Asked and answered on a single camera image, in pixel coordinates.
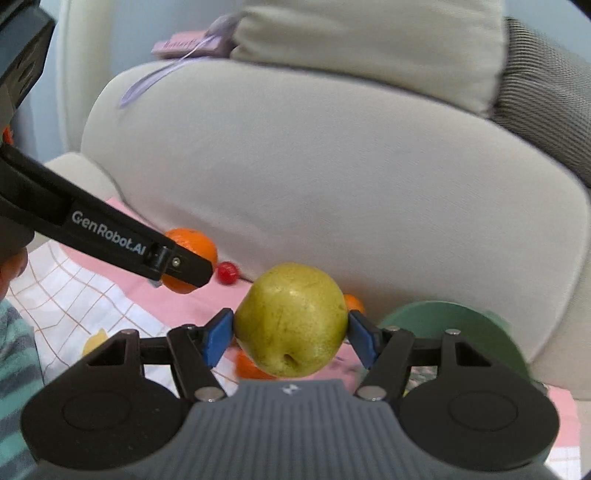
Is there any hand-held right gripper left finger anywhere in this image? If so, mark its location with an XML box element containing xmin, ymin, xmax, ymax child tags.
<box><xmin>85</xmin><ymin>308</ymin><xmax>235</xmax><ymax>401</ymax></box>

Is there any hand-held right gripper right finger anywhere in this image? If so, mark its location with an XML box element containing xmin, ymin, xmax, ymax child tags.
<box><xmin>346</xmin><ymin>309</ymin><xmax>497</xmax><ymax>401</ymax></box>

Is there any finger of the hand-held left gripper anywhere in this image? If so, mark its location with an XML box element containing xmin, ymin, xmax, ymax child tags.
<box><xmin>145</xmin><ymin>236</ymin><xmax>219</xmax><ymax>289</ymax></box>

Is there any yellow-green pear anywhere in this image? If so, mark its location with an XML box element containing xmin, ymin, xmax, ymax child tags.
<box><xmin>234</xmin><ymin>262</ymin><xmax>349</xmax><ymax>378</ymax></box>

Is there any green bowl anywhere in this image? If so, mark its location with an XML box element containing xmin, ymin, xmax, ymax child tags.
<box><xmin>379</xmin><ymin>301</ymin><xmax>533</xmax><ymax>394</ymax></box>

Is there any person's left hand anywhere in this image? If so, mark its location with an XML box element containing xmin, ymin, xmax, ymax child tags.
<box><xmin>0</xmin><ymin>250</ymin><xmax>29</xmax><ymax>299</ymax></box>

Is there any pink checked printed cloth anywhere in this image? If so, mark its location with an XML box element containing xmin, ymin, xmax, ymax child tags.
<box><xmin>6</xmin><ymin>196</ymin><xmax>583</xmax><ymax>480</ymax></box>

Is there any beige sofa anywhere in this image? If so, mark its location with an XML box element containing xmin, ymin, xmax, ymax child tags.
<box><xmin>44</xmin><ymin>0</ymin><xmax>591</xmax><ymax>402</ymax></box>

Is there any person's striped teal clothing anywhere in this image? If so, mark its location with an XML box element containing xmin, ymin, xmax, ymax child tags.
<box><xmin>0</xmin><ymin>299</ymin><xmax>46</xmax><ymax>480</ymax></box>

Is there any pink fabric tag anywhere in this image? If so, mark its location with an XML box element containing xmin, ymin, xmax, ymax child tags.
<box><xmin>151</xmin><ymin>30</ymin><xmax>223</xmax><ymax>59</ymax></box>

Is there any beige cushion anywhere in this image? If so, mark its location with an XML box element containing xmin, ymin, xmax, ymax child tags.
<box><xmin>230</xmin><ymin>0</ymin><xmax>507</xmax><ymax>119</ymax></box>

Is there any grey striped cushion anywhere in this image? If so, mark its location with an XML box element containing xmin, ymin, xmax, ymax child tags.
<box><xmin>491</xmin><ymin>17</ymin><xmax>591</xmax><ymax>189</ymax></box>

